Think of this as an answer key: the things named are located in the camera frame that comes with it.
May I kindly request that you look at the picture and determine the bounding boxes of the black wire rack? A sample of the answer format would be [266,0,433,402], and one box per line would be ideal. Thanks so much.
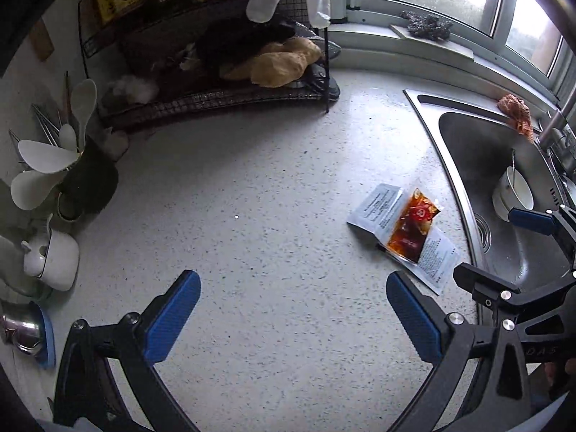
[77,0,341,129]

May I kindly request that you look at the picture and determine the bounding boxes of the grey stone slab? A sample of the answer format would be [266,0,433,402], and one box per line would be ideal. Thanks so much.
[389,22,474,60]

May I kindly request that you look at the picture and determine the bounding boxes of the black utensil mug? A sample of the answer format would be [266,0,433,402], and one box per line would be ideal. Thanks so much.
[56,137,120,221]

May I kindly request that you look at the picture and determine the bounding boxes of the steel kitchen faucet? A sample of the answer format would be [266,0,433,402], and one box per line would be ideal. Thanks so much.
[533,67,576,176]

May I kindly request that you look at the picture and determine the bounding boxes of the person's right hand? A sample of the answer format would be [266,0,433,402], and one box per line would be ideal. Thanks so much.
[542,360,570,392]

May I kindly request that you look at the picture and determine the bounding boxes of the knife with wooden handle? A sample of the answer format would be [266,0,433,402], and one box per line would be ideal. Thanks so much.
[29,18,54,61]

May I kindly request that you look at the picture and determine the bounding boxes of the black round lid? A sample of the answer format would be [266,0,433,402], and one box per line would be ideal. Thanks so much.
[310,63,341,102]

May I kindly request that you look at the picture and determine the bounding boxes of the black plastic bag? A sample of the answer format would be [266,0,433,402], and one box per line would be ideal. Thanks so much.
[195,18,298,77]

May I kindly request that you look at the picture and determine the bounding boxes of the red sauce packet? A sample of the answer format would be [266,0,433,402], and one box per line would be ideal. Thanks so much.
[386,188,441,264]

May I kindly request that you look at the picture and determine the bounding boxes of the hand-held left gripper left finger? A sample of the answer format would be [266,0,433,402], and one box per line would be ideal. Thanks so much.
[54,270,202,432]

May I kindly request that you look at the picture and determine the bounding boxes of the dark steel wool scrubber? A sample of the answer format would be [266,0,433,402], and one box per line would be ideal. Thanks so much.
[400,10,454,42]

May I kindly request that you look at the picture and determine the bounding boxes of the white plastic spoon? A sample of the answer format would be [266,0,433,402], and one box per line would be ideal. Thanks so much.
[17,139,82,174]
[71,78,97,154]
[10,168,66,211]
[58,123,78,154]

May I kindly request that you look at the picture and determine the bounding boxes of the small steel pot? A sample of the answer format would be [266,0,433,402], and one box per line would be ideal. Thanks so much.
[0,301,41,356]

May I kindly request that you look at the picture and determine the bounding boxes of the white lidded jar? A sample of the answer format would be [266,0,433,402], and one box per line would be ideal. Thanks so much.
[22,222,81,292]

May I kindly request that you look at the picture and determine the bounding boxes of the shallots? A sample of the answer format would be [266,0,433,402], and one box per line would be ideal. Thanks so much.
[150,45,199,73]

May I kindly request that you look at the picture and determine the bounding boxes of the single garlic bulb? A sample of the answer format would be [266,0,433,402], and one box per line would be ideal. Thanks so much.
[103,127,130,161]

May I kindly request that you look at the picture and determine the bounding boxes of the tan ginger root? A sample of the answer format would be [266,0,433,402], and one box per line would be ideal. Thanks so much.
[220,36,322,88]

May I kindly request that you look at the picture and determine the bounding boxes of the orange rag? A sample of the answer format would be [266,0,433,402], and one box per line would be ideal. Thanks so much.
[497,94,535,142]

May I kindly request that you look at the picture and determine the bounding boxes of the white garlic bulbs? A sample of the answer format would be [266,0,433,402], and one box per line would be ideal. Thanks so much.
[105,76,160,104]

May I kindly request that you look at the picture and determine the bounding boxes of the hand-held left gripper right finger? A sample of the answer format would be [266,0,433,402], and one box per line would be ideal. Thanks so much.
[386,271,535,432]

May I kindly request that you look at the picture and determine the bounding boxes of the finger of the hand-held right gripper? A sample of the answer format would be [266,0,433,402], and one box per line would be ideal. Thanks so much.
[453,262,525,325]
[508,207,576,271]

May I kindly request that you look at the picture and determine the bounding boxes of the stainless steel sink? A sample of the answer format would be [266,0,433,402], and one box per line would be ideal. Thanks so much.
[402,87,576,320]

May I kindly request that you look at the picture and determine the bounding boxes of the white bowl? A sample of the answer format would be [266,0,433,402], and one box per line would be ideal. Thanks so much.
[499,166,535,211]
[492,184,518,222]

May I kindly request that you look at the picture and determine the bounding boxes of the grey framed window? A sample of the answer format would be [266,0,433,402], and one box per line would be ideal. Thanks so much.
[355,0,576,100]

